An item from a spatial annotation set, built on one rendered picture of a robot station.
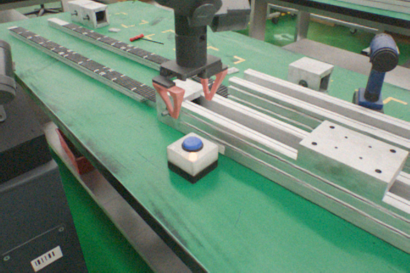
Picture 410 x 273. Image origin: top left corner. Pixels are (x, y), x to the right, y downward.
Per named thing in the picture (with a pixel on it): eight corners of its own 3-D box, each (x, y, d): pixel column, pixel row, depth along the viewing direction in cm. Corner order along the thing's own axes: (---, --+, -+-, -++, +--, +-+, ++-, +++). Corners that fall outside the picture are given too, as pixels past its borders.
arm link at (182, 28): (169, -5, 59) (177, 2, 54) (207, -8, 61) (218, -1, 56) (171, 34, 62) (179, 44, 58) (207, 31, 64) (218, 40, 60)
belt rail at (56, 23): (48, 25, 169) (47, 19, 168) (55, 23, 172) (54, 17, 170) (185, 81, 114) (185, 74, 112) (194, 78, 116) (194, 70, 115)
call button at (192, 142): (179, 148, 74) (179, 141, 73) (192, 140, 76) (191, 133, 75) (193, 156, 71) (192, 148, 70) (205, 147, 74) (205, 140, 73)
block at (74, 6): (67, 21, 174) (63, 2, 169) (86, 16, 182) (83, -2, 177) (78, 25, 169) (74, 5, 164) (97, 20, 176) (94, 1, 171)
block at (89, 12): (79, 26, 168) (75, 6, 163) (98, 21, 175) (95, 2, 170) (90, 30, 162) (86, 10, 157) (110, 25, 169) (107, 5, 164)
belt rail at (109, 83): (9, 34, 157) (7, 28, 156) (17, 32, 160) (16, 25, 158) (140, 102, 102) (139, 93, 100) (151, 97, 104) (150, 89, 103)
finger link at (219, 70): (227, 101, 71) (229, 58, 66) (204, 114, 66) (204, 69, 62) (203, 91, 75) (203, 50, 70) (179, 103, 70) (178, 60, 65)
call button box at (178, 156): (167, 168, 76) (165, 145, 73) (197, 148, 82) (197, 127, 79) (193, 184, 72) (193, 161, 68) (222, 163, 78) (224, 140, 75)
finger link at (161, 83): (205, 114, 67) (205, 69, 62) (178, 129, 62) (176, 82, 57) (180, 102, 70) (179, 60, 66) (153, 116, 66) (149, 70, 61)
